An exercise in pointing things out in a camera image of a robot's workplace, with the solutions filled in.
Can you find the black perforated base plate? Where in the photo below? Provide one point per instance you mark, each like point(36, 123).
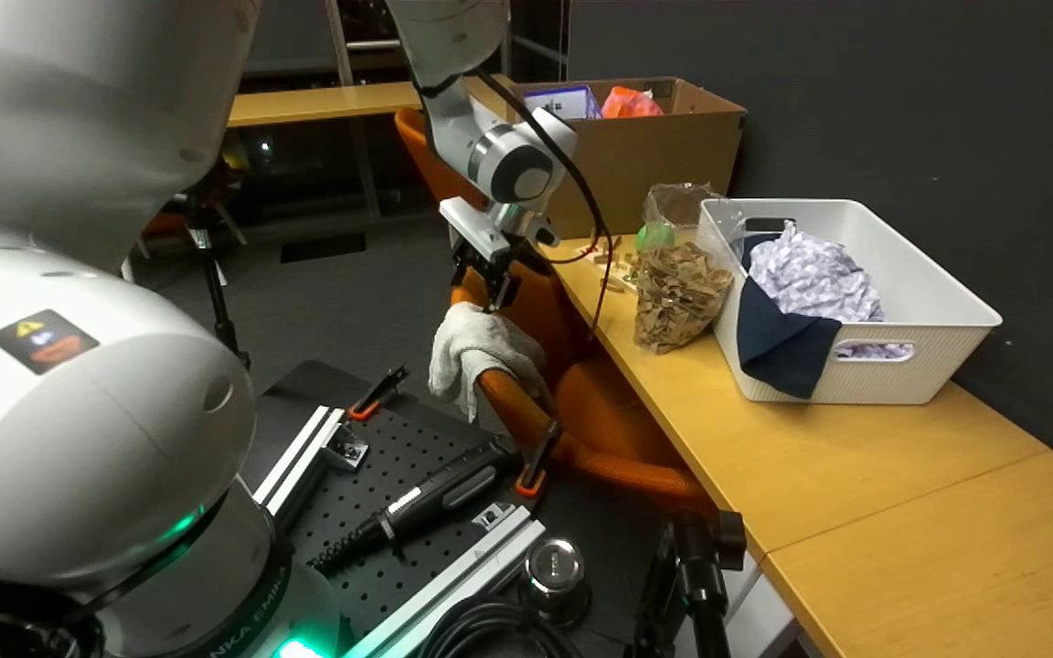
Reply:
point(391, 468)

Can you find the clear bag of brown chips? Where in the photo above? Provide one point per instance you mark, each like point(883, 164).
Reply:
point(678, 297)

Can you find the aluminium rail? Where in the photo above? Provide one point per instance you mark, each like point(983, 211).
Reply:
point(454, 590)
point(298, 459)

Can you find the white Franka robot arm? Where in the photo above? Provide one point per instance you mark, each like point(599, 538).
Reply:
point(62, 425)

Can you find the orange chair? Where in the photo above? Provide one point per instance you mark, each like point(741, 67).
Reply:
point(420, 151)
point(610, 420)

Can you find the blue purple item in box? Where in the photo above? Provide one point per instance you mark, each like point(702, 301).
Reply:
point(563, 102)

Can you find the orange item in box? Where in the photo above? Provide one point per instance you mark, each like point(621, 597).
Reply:
point(630, 102)

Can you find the purple white patterned cloth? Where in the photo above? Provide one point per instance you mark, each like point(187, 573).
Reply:
point(812, 275)

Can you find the black camera stand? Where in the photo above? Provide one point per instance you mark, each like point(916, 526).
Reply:
point(220, 292)

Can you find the white plastic washing basket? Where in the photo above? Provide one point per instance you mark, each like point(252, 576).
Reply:
point(916, 306)

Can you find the dark blue cloth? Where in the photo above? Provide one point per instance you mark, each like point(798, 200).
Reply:
point(784, 350)

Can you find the large cardboard box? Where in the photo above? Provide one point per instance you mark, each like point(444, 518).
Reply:
point(660, 170)

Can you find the green round toy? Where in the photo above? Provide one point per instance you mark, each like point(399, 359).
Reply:
point(654, 235)

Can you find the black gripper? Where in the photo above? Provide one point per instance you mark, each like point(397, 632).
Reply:
point(483, 256)

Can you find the black handheld tool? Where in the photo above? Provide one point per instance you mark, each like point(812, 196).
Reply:
point(420, 504)

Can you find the black tripod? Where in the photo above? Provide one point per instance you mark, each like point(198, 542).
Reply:
point(686, 586)

